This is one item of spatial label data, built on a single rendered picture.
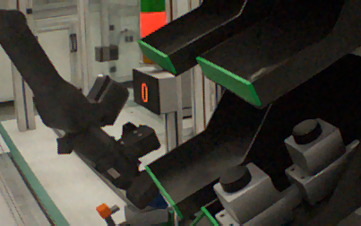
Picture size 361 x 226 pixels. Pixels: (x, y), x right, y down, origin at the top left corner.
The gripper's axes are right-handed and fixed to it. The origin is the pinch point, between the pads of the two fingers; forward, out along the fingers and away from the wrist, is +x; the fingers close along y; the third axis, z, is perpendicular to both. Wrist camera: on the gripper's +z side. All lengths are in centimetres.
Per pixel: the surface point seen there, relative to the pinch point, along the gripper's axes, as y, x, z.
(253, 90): -48, -28, 11
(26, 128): 106, 12, -11
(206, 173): -27.6, -12.5, 5.9
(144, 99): 18.9, -2.2, 13.6
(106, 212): -1.0, -4.0, -7.4
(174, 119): 17.3, 4.9, 14.5
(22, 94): 106, 3, -3
